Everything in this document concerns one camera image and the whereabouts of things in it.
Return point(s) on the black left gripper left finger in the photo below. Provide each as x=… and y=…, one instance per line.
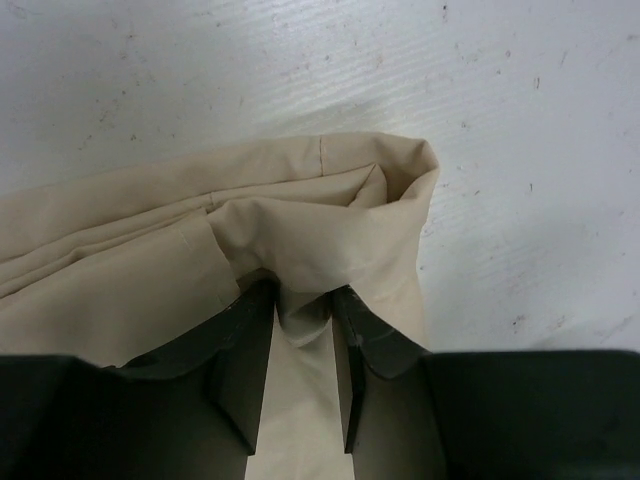
x=231, y=351

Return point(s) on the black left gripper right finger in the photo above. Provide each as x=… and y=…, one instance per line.
x=364, y=343

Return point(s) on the beige trousers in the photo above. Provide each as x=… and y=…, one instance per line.
x=101, y=270

